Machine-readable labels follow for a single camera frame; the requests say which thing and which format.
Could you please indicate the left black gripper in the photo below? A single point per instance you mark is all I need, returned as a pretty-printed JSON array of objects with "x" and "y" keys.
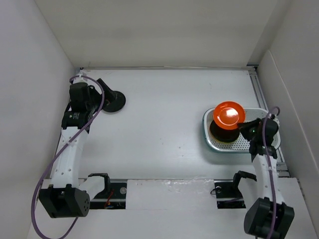
[{"x": 109, "y": 94}]

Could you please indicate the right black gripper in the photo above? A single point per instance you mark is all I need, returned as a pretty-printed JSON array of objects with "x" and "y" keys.
[{"x": 243, "y": 126}]

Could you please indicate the black plate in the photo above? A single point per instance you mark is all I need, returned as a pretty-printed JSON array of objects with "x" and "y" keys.
[
  {"x": 223, "y": 135},
  {"x": 115, "y": 103}
]

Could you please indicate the orange plate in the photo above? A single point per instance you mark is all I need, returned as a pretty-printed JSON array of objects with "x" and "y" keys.
[{"x": 228, "y": 114}]

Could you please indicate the green plate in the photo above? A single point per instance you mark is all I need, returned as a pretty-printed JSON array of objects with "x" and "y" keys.
[{"x": 224, "y": 142}]

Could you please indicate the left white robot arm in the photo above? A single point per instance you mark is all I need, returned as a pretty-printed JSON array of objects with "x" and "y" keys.
[{"x": 65, "y": 197}]

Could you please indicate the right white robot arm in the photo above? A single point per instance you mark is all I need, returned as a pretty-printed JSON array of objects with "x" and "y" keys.
[{"x": 268, "y": 216}]

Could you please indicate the white perforated plastic bin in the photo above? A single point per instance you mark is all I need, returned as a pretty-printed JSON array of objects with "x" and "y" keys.
[{"x": 240, "y": 145}]

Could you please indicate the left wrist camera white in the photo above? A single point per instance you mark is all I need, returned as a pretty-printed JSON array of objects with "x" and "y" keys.
[{"x": 78, "y": 79}]

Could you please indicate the aluminium rail right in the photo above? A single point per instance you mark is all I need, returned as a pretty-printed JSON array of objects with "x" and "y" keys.
[{"x": 281, "y": 164}]

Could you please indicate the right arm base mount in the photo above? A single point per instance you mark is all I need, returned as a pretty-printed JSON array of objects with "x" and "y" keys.
[{"x": 227, "y": 193}]

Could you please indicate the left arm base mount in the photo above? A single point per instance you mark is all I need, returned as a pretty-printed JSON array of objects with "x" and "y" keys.
[{"x": 115, "y": 199}]

